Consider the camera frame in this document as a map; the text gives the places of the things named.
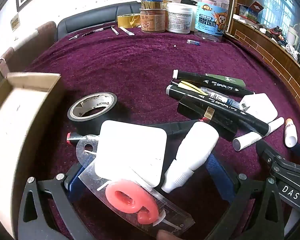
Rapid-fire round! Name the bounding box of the small wall plaque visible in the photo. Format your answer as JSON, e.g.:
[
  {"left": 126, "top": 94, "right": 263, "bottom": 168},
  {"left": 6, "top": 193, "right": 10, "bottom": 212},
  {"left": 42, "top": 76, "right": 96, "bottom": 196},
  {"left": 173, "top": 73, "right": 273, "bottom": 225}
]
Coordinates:
[{"left": 10, "top": 15, "right": 21, "bottom": 30}]

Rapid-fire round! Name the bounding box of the black gold-banded lipstick box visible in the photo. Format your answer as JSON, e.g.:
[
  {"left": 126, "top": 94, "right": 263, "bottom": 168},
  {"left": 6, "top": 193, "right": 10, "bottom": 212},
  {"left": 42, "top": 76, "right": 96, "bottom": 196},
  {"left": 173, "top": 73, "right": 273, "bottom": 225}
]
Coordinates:
[{"left": 177, "top": 97, "right": 239, "bottom": 142}]

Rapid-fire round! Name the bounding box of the grey-capped black marker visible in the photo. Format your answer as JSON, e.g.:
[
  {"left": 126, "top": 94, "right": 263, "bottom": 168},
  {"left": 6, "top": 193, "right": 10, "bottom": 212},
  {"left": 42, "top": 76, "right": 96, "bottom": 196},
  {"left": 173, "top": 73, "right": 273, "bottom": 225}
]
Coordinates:
[{"left": 166, "top": 84, "right": 270, "bottom": 137}]

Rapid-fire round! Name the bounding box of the yellow tape roll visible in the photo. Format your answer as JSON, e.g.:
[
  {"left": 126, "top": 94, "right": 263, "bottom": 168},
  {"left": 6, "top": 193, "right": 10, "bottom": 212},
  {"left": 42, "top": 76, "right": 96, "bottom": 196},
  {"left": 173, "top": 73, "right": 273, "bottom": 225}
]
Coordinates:
[{"left": 117, "top": 13, "right": 142, "bottom": 28}]

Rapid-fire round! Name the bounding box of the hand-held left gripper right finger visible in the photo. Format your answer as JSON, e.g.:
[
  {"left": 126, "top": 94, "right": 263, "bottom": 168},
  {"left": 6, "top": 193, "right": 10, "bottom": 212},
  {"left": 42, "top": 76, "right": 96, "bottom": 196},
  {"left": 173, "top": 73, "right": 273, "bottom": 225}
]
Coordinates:
[{"left": 206, "top": 152, "right": 285, "bottom": 240}]

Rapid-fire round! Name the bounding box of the clear jar blue label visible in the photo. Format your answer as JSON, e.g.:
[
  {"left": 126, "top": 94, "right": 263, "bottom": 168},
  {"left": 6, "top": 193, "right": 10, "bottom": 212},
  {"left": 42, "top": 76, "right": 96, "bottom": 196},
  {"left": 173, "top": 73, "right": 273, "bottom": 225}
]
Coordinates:
[{"left": 194, "top": 0, "right": 230, "bottom": 43}]

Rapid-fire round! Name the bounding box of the white bottle orange cap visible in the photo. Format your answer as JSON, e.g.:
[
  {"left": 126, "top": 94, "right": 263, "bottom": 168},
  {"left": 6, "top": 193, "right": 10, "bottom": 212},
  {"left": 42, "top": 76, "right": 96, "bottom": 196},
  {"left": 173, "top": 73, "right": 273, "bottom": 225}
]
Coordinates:
[{"left": 284, "top": 118, "right": 298, "bottom": 148}]

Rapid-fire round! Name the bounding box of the clear plastic pen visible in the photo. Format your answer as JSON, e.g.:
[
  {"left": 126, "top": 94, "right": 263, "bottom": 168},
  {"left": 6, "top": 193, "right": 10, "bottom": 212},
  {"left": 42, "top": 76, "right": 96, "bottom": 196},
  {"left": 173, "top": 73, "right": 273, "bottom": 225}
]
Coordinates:
[{"left": 199, "top": 86, "right": 241, "bottom": 108}]

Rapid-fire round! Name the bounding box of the small white charger block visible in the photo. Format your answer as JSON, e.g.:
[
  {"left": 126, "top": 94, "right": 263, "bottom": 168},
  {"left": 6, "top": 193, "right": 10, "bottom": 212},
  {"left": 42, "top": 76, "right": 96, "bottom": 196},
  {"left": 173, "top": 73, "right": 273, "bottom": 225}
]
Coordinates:
[{"left": 239, "top": 93, "right": 280, "bottom": 121}]

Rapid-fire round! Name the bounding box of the white plug charger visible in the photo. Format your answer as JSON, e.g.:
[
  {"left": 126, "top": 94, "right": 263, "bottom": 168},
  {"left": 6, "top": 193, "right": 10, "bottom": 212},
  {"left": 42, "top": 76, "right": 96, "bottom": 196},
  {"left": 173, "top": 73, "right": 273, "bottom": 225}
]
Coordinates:
[{"left": 95, "top": 120, "right": 168, "bottom": 188}]

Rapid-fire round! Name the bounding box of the white marker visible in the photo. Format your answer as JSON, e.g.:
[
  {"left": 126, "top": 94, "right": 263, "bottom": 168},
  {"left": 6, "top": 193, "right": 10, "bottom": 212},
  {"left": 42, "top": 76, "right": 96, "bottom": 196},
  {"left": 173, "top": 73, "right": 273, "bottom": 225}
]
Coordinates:
[{"left": 232, "top": 116, "right": 285, "bottom": 152}]

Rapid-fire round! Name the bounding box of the red-capped black marker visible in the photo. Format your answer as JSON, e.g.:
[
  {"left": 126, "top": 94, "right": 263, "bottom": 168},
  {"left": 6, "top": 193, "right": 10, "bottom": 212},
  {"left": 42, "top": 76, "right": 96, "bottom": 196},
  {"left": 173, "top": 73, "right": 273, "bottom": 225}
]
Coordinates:
[{"left": 66, "top": 120, "right": 199, "bottom": 145}]

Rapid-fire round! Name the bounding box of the colourful cardboard box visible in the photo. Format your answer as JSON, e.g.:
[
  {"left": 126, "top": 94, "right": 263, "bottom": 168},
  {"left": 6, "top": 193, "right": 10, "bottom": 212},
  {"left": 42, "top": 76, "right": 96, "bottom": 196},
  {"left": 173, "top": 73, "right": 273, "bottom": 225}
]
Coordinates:
[{"left": 239, "top": 1, "right": 264, "bottom": 24}]

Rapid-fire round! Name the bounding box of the brown jar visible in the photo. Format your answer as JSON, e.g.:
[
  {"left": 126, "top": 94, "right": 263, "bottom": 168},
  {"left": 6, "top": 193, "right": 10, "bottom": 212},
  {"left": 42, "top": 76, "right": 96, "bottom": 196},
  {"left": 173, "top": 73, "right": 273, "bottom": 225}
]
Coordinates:
[{"left": 139, "top": 8, "right": 167, "bottom": 33}]

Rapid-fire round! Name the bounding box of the white craft knife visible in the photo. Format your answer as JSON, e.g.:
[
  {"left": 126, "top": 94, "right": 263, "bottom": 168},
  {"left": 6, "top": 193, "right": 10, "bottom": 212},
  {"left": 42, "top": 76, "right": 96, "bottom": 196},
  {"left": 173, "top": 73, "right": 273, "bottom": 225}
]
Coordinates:
[{"left": 119, "top": 26, "right": 135, "bottom": 36}]

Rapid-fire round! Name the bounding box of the white dropper bottle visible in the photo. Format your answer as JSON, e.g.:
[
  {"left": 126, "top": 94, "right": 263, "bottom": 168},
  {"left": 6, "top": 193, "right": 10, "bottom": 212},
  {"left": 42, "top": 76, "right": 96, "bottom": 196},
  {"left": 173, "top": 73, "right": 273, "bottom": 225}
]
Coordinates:
[{"left": 161, "top": 121, "right": 220, "bottom": 193}]

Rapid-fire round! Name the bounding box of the brown upholstered armchair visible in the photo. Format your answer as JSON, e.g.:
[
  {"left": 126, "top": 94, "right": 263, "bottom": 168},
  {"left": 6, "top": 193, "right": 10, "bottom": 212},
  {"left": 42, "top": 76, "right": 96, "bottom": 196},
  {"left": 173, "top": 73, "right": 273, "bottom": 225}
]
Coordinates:
[{"left": 0, "top": 21, "right": 57, "bottom": 78}]

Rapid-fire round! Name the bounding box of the slim green box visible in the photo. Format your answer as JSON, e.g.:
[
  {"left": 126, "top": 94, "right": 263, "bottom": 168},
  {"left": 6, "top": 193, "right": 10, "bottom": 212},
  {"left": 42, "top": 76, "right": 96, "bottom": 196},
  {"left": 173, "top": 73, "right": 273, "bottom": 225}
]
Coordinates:
[{"left": 205, "top": 73, "right": 247, "bottom": 88}]

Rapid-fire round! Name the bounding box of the shallow cardboard box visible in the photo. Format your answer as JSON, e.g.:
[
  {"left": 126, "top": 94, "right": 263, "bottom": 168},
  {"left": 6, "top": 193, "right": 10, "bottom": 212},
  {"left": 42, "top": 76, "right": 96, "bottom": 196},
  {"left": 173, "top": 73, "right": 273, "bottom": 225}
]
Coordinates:
[{"left": 0, "top": 72, "right": 63, "bottom": 230}]

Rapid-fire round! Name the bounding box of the black leather sofa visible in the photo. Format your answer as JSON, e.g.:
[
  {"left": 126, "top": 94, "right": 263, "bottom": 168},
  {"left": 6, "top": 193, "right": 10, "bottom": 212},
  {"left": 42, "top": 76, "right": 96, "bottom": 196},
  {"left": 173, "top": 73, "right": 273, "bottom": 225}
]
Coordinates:
[{"left": 57, "top": 2, "right": 143, "bottom": 42}]

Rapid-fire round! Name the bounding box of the red-lidded small jar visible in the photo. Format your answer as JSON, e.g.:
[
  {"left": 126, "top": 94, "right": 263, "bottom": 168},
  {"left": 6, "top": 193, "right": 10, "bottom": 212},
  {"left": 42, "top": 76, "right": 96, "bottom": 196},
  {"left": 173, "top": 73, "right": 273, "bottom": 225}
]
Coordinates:
[{"left": 140, "top": 0, "right": 164, "bottom": 9}]

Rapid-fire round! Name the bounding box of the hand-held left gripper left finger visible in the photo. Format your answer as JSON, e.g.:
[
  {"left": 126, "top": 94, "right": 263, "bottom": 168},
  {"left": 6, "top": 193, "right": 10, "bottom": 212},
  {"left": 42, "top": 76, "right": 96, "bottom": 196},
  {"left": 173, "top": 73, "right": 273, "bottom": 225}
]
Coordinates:
[{"left": 17, "top": 164, "right": 97, "bottom": 240}]

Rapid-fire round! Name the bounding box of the white plastic jar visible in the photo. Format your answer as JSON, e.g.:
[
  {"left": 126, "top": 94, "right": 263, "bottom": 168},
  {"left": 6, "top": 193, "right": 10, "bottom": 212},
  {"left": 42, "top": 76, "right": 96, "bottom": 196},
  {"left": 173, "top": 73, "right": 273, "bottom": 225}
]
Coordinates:
[{"left": 166, "top": 3, "right": 194, "bottom": 34}]

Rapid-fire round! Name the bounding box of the black tape roll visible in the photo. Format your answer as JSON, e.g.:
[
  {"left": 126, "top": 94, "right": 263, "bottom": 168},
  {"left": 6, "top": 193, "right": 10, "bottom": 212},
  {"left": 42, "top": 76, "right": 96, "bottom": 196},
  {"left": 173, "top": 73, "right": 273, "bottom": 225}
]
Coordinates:
[{"left": 67, "top": 92, "right": 118, "bottom": 135}]

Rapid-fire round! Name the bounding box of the burgundy velvet tablecloth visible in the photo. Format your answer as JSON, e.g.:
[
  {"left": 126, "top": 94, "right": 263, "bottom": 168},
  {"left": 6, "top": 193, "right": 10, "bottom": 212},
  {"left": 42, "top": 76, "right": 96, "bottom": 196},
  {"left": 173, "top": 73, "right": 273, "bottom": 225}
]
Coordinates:
[{"left": 22, "top": 31, "right": 300, "bottom": 240}]

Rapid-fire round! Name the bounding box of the wooden brick-pattern counter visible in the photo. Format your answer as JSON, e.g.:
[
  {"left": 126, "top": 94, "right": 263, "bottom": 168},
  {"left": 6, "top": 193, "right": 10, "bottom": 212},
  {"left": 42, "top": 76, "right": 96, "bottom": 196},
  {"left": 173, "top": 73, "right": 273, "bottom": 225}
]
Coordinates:
[{"left": 230, "top": 19, "right": 300, "bottom": 110}]

